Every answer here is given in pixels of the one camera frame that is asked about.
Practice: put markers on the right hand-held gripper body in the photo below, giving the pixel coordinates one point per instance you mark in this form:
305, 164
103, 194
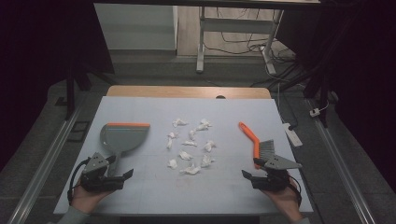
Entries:
278, 163

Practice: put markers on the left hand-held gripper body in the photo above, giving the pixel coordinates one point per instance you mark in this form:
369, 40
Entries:
95, 166

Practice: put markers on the orange brush with grey bristles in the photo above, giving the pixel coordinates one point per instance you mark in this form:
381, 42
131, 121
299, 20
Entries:
256, 143

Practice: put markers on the grey dustpan with orange edge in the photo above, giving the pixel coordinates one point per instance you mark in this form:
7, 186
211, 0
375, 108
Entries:
124, 138

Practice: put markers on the pile of white paper scraps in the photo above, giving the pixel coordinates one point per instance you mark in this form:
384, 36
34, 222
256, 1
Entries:
186, 155

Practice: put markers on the person's left hand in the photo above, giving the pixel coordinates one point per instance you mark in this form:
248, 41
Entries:
84, 200

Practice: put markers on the person's right hand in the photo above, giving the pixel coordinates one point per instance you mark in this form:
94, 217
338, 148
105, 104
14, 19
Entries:
288, 202

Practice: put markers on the white power strip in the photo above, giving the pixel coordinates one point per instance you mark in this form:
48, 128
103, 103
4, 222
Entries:
294, 138

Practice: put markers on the pale grey table mat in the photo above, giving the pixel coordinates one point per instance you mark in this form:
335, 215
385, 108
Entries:
155, 107

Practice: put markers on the black metal stand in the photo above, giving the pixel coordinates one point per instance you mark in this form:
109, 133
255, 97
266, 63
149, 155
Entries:
70, 93
323, 93

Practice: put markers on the wooden table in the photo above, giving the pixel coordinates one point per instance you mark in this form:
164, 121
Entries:
171, 92

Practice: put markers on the dark curtain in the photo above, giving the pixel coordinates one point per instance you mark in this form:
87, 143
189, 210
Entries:
361, 77
37, 56

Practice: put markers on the white cabinet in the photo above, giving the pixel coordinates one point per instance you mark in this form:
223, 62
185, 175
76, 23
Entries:
137, 26

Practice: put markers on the metal floor rail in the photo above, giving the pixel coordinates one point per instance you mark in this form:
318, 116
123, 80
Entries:
43, 169
339, 163

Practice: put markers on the white metal desk frame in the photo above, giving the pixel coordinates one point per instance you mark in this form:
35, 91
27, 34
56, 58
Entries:
236, 25

